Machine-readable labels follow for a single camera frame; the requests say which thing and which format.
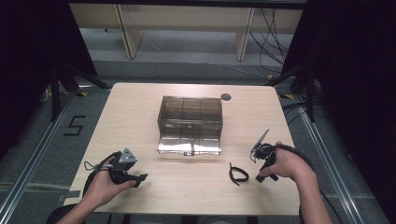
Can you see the grey round table grommet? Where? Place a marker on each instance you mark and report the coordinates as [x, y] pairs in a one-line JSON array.
[[226, 96]]

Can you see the person's right hand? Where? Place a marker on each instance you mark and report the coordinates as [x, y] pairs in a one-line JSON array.
[[288, 165]]

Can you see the clear brown plastic storage box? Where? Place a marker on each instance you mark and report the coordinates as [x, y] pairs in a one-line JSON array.
[[190, 124]]

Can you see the black metal stand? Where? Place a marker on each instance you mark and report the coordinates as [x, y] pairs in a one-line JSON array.
[[56, 93], [310, 93]]

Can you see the dark curtain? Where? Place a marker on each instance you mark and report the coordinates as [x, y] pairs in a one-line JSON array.
[[358, 77], [28, 62]]

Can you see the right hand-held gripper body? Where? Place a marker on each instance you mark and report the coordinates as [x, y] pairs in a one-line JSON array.
[[264, 152]]

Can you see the person's left hand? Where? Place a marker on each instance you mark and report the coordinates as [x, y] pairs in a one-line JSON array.
[[101, 186]]

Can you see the black hair band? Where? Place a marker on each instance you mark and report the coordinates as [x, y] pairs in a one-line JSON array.
[[246, 178]]

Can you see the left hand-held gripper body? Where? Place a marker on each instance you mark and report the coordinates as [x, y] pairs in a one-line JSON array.
[[127, 158]]

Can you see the aluminium floor rail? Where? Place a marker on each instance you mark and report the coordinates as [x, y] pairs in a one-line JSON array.
[[330, 168], [34, 155]]

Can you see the light wooden shelf unit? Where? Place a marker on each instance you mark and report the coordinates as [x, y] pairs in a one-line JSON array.
[[186, 18]]

